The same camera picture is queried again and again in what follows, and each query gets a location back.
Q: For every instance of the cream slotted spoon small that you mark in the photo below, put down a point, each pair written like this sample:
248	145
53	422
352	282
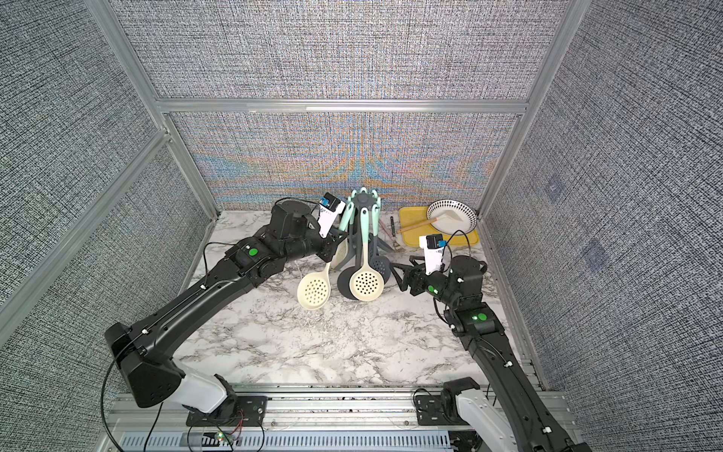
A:
314	289

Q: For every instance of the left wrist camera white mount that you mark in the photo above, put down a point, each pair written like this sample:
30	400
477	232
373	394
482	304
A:
330	207

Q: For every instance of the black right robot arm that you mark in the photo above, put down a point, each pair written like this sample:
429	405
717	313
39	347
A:
522	422

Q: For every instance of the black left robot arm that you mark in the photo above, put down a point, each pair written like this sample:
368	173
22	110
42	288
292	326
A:
143	352

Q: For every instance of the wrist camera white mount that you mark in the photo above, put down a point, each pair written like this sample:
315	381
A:
433	247
330	207

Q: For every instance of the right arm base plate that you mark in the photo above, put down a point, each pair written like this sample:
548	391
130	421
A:
429	411

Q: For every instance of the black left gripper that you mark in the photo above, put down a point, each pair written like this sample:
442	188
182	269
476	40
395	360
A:
331	242

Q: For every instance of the dark grey utensil rack stand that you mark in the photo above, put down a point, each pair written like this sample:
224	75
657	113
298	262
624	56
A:
359	199

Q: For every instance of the white spatula wooden handle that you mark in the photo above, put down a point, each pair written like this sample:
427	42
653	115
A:
421	224

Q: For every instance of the pink handled fork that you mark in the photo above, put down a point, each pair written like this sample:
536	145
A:
397	247

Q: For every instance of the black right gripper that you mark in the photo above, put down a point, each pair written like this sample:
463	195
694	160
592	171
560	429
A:
413	275

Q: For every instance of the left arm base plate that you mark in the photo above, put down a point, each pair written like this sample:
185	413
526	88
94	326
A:
249	410

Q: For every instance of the white patterned plate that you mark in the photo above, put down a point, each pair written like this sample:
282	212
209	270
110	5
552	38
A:
466	222

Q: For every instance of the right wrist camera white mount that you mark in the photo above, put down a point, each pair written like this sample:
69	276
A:
433	247

